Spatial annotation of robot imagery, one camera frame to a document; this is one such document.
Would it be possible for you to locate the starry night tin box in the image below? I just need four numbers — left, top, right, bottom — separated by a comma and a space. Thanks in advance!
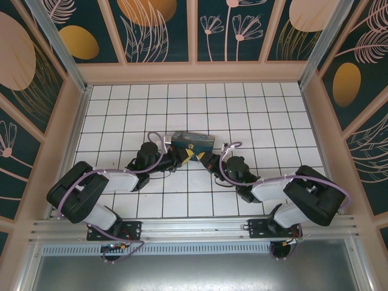
170, 130, 216, 153

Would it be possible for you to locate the small circuit board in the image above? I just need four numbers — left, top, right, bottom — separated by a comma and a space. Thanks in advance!
101, 243, 128, 252
281, 236, 304, 246

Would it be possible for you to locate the grey metal sheet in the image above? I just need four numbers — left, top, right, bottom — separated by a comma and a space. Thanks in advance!
18, 254, 373, 291

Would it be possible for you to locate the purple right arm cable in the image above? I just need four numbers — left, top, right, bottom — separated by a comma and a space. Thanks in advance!
218, 141, 352, 261

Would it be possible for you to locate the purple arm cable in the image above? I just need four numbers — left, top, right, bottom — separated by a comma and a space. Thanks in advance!
218, 141, 352, 261
56, 130, 166, 264

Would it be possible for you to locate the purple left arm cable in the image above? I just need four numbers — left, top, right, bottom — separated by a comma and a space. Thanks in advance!
56, 130, 166, 264

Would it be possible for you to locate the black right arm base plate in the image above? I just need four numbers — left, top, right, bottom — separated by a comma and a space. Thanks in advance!
247, 218, 304, 240

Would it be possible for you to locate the aluminium mounting rail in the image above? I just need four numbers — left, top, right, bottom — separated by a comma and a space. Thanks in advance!
28, 214, 360, 243

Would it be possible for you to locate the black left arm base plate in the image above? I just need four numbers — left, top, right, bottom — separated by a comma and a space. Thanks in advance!
87, 220, 143, 242

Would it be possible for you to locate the slotted grey cable duct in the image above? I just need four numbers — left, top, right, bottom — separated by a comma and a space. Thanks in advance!
41, 244, 349, 255

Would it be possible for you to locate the aluminium frame post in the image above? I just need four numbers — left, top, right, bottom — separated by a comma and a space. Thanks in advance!
298, 0, 360, 89
24, 0, 93, 92

